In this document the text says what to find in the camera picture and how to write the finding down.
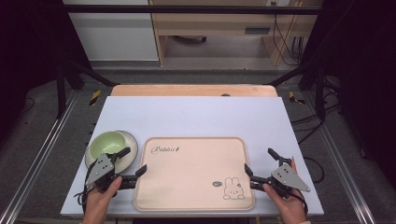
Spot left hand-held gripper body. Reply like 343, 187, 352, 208
84, 152, 126, 195

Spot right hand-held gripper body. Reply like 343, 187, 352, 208
261, 156, 312, 200

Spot cream plate with dark rim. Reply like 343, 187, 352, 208
84, 130, 139, 175

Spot green bowl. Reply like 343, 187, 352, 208
89, 131, 127, 160

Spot pink tray with rabbit print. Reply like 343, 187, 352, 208
133, 135, 257, 212

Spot person's right hand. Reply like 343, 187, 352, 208
262, 156, 309, 223

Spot person's left hand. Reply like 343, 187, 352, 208
81, 175, 123, 221

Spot yellow black tape strip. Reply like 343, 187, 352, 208
288, 90, 306, 105
89, 89, 103, 107

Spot white board sheet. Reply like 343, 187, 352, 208
60, 95, 325, 218

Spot wooden table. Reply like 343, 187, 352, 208
110, 83, 279, 98

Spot black curtain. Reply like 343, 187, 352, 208
0, 0, 94, 141
300, 0, 396, 190

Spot white cabinet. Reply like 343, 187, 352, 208
62, 0, 160, 63

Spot light wooden desk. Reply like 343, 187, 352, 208
148, 0, 323, 67

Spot right hand-held gripper cable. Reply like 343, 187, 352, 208
290, 188, 310, 217

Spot hand-held gripper cable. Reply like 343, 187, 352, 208
73, 161, 98, 216
290, 188, 310, 217

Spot left hand-held gripper cable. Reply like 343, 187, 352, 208
73, 161, 98, 216

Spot black looped floor cable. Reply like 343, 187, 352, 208
303, 156, 326, 185

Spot black floor cables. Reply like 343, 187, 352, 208
290, 101, 343, 147

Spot aluminium floor rail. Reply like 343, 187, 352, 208
0, 89, 79, 224
302, 91, 378, 224

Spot black metal frame stand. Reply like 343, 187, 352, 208
55, 57, 121, 119
263, 59, 329, 123

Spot black hanging cables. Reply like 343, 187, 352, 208
271, 1, 305, 67

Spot black horizontal frame bar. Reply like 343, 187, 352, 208
61, 4, 323, 15

